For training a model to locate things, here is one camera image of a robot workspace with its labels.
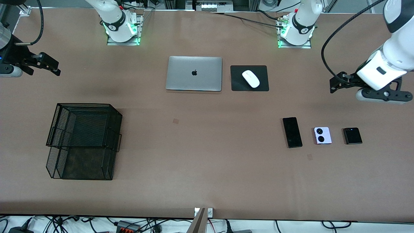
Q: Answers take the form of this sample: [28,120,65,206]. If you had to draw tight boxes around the black mesh two-tier tray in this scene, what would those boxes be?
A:
[46,103,123,181]

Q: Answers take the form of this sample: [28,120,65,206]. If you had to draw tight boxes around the black power strip orange switches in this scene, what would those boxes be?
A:
[116,220,142,233]

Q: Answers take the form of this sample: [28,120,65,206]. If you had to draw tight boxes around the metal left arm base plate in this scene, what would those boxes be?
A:
[277,16,312,49]

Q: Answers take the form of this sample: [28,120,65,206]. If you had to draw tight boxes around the silver closed laptop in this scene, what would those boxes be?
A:
[166,56,223,92]

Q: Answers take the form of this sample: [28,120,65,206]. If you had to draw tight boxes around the black flip phone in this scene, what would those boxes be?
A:
[343,128,363,145]

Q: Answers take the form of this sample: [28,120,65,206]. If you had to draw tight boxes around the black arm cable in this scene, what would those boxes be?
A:
[15,0,45,46]
[321,0,388,85]

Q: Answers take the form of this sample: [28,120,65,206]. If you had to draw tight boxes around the white socket strip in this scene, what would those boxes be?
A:
[196,2,232,12]

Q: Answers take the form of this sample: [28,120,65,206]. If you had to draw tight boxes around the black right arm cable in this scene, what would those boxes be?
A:
[15,0,45,46]

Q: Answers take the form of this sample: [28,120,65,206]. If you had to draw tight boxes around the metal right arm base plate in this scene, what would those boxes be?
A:
[107,15,144,46]

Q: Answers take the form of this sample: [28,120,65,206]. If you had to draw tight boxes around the white metal bracket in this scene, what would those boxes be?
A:
[194,208,214,218]

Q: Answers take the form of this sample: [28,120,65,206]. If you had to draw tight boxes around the black slab smartphone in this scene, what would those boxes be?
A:
[282,117,303,149]

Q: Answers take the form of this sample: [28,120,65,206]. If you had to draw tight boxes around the brown slanted post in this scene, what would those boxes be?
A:
[187,208,206,233]

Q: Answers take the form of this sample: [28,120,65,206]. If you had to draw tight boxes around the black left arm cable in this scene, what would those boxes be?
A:
[321,0,388,85]

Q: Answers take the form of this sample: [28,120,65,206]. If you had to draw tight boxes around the black looped floor cable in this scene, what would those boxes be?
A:
[321,220,352,229]

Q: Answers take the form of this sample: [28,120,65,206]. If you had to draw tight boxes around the black cable on table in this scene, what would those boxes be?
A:
[210,12,285,28]

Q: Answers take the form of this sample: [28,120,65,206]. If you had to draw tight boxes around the black mouse pad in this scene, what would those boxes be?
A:
[230,65,269,92]

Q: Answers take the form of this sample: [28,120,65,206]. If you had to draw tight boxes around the white computer mouse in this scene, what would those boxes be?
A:
[242,70,260,88]

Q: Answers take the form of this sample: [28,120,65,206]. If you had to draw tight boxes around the lilac flip phone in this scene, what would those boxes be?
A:
[314,127,332,145]

